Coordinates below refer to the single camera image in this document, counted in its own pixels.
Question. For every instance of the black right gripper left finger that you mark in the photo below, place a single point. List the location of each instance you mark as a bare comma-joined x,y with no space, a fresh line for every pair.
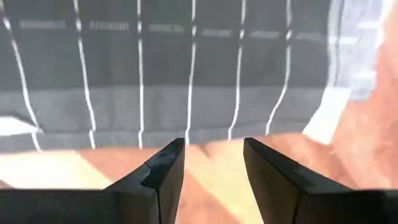
149,199

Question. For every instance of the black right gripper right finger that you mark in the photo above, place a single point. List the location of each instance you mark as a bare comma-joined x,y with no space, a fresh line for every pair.
280,199

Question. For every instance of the dark grey white-grid towel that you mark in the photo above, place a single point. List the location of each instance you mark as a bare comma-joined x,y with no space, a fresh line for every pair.
168,71

